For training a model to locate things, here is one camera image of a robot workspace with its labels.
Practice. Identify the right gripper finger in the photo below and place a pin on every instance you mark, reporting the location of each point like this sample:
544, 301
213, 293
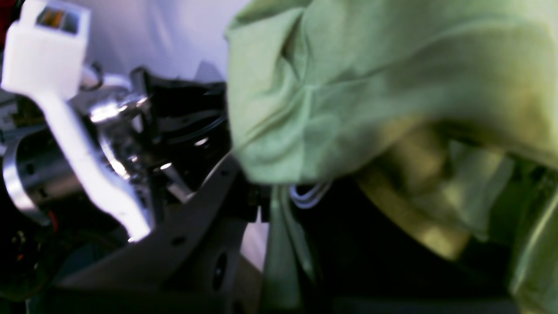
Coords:
190, 264

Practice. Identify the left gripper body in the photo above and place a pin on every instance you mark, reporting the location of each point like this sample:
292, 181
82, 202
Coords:
163, 138

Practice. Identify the green t-shirt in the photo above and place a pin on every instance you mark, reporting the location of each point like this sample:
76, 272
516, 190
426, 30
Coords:
411, 147

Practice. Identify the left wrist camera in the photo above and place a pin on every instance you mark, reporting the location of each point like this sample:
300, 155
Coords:
45, 49

